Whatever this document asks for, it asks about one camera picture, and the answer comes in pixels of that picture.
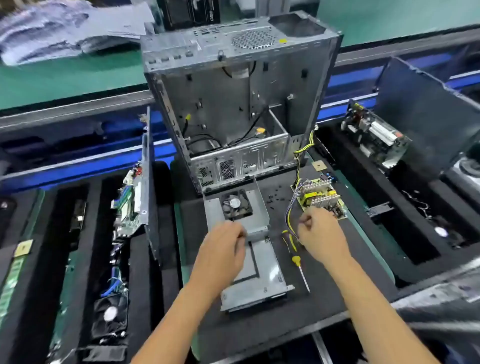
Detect power supply circuit board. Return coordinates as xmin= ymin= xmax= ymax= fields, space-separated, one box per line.
xmin=283 ymin=131 xmax=348 ymax=252

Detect silver metal computer case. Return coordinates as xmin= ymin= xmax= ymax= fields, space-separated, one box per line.
xmin=141 ymin=10 xmax=345 ymax=196

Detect black foam tray with recess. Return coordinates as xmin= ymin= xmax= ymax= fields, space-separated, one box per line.
xmin=311 ymin=120 xmax=480 ymax=282

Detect black cooler fan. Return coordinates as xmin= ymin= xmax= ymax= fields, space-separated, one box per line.
xmin=91 ymin=288 xmax=130 ymax=346

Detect person's left hand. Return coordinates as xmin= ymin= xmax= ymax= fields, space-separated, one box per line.
xmin=187 ymin=219 xmax=249 ymax=298

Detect black foam work mat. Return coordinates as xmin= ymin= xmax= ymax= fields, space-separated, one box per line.
xmin=174 ymin=153 xmax=399 ymax=361

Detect green conveyor belt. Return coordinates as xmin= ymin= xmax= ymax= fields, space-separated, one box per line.
xmin=0 ymin=0 xmax=480 ymax=114

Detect person's right hand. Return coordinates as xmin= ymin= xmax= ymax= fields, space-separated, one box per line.
xmin=296 ymin=206 xmax=354 ymax=270

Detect green board with white parts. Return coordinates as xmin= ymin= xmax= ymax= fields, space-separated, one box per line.
xmin=339 ymin=99 xmax=412 ymax=170

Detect black foam tray with slots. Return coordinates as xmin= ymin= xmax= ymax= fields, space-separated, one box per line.
xmin=0 ymin=176 xmax=181 ymax=364

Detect long green memory strip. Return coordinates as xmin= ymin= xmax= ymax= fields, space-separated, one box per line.
xmin=0 ymin=191 xmax=46 ymax=327

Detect stack of grey paper sheets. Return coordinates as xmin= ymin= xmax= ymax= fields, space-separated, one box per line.
xmin=0 ymin=0 xmax=156 ymax=67

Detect small black metal bracket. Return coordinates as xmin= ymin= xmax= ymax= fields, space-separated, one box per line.
xmin=366 ymin=201 xmax=395 ymax=219

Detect small black rectangular component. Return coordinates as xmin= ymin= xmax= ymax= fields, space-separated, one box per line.
xmin=69 ymin=198 xmax=87 ymax=234

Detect grey round metal part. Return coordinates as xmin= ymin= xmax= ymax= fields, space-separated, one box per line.
xmin=448 ymin=153 xmax=480 ymax=204

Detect grey metal conveyor rail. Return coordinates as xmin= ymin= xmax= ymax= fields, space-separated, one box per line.
xmin=0 ymin=26 xmax=480 ymax=136

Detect silver power supply unit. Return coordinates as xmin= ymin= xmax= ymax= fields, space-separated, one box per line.
xmin=202 ymin=180 xmax=295 ymax=314

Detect person's right forearm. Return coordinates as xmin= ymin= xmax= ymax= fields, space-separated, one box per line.
xmin=327 ymin=251 xmax=444 ymax=364

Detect dark grey case side panel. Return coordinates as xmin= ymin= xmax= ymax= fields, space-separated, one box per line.
xmin=138 ymin=108 xmax=162 ymax=264

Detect person's left forearm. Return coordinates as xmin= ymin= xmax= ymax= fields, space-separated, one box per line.
xmin=131 ymin=281 xmax=226 ymax=364

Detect blue data cables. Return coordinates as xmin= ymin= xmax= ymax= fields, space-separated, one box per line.
xmin=101 ymin=266 xmax=129 ymax=297

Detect large black metal panel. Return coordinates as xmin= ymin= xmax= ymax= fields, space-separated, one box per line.
xmin=372 ymin=56 xmax=480 ymax=181

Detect small black lit fan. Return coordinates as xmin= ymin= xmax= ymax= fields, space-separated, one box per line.
xmin=427 ymin=217 xmax=466 ymax=249

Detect black cardboard box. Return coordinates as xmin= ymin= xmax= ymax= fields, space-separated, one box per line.
xmin=156 ymin=0 xmax=222 ymax=31

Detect yellow black handled screwdriver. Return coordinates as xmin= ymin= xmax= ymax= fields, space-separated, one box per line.
xmin=282 ymin=231 xmax=312 ymax=295

